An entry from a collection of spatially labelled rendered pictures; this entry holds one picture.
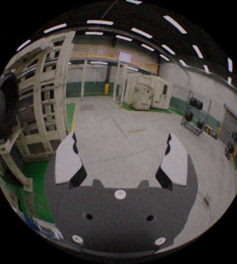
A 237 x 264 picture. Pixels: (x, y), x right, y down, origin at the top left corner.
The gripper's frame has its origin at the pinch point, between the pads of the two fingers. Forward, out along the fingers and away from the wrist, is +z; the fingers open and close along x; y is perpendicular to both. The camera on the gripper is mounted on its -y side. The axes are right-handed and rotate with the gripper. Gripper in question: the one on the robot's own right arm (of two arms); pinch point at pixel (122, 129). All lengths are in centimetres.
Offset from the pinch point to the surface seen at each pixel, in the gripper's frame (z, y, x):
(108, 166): 74, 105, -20
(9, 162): -16, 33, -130
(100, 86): 955, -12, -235
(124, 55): 393, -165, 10
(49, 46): 50, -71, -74
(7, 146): -8, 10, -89
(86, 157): 84, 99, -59
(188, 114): 316, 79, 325
